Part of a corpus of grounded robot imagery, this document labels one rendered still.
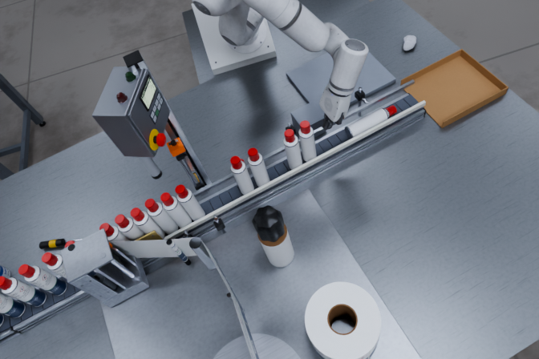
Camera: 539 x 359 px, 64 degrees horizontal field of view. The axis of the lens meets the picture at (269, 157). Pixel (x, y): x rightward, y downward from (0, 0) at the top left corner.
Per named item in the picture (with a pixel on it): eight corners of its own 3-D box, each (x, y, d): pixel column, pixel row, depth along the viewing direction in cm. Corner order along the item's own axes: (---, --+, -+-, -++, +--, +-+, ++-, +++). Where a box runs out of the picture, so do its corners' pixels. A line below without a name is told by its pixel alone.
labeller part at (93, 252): (69, 284, 121) (66, 282, 120) (62, 251, 127) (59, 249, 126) (114, 260, 122) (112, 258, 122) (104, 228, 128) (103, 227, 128)
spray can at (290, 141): (293, 173, 158) (285, 141, 141) (286, 163, 161) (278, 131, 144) (305, 167, 159) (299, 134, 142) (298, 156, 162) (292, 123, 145)
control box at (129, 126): (123, 157, 123) (91, 115, 107) (141, 110, 132) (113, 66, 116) (156, 158, 121) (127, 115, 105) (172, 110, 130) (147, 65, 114)
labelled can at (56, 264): (75, 288, 147) (39, 268, 131) (72, 275, 150) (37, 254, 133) (90, 280, 148) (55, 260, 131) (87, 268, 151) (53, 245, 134)
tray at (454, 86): (442, 128, 164) (443, 122, 161) (399, 86, 179) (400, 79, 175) (505, 94, 168) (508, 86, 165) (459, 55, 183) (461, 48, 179)
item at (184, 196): (194, 225, 153) (175, 198, 136) (189, 213, 156) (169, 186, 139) (208, 218, 154) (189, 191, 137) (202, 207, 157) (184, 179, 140)
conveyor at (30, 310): (18, 329, 147) (10, 326, 144) (15, 307, 151) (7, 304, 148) (423, 114, 168) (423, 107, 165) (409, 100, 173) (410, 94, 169)
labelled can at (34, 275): (54, 299, 146) (15, 280, 130) (52, 285, 149) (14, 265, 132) (69, 291, 147) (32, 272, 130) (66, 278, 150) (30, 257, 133)
